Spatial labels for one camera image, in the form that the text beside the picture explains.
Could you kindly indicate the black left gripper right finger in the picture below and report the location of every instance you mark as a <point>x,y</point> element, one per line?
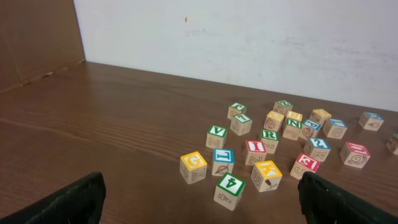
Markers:
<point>324,202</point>

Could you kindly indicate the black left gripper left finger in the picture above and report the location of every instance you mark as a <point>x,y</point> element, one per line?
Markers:
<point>79,202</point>

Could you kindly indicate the blue 2 wooden block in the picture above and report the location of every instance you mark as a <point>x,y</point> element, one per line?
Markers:
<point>317,148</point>

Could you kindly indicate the red I wooden block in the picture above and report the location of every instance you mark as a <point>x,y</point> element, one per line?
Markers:
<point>254,151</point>

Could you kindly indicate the red E wooden block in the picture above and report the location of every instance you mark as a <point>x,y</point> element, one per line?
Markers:
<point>304,163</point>

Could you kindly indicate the red U wooden block left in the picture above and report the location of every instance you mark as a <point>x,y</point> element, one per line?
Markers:
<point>354,155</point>

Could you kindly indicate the yellow K wooden block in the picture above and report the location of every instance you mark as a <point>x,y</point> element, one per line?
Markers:
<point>266,176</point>

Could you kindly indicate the blue P wooden block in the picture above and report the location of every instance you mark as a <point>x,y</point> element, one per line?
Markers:
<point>310,129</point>

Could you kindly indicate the blue L wooden block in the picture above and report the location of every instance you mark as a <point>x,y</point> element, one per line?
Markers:
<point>334,128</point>

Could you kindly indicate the green N wooden block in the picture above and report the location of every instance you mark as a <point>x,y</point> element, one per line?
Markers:
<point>292,129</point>

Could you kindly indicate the green R wooden block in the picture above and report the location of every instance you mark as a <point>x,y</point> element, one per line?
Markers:
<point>270,140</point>

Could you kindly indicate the yellow O wooden block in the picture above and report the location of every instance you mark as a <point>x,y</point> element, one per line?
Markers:
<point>319,116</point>

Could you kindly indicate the green B wooden block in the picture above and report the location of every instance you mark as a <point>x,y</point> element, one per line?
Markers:
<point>392,144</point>

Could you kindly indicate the yellow S wooden block left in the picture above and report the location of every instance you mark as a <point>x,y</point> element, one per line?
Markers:
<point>294,115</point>

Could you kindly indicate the green 4 wooden block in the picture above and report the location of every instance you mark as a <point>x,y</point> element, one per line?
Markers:
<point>229,190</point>

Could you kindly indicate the blue D wooden block far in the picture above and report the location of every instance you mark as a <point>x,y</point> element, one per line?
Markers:
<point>370,121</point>

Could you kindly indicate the yellow picture wooden block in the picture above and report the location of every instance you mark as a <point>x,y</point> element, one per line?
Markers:
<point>273,121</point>

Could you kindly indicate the green Z wooden block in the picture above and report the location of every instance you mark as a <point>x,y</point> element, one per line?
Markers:
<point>282,107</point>

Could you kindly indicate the blue T wooden block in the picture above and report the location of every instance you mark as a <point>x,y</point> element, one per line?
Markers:
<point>223,161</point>

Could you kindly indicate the green 7 wooden block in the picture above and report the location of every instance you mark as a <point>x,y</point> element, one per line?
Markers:
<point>241,124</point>

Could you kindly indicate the yellow G wooden block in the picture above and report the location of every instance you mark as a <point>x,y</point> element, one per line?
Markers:
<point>193,167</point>

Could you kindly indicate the green V wooden block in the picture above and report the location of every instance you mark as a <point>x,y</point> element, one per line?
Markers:
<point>216,137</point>

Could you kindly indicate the green J wooden block left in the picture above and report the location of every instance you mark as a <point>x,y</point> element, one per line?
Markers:
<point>236,108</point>

